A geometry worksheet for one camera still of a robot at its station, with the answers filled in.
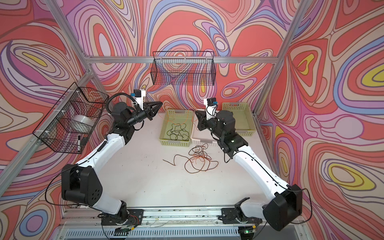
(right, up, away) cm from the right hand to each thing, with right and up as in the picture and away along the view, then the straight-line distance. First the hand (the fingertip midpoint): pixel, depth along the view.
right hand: (197, 114), depth 71 cm
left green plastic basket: (-14, +2, +44) cm, 46 cm away
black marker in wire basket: (-58, -16, 0) cm, 60 cm away
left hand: (-17, +6, +2) cm, 18 cm away
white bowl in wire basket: (-57, -3, +1) cm, 57 cm away
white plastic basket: (+5, -13, +30) cm, 33 cm away
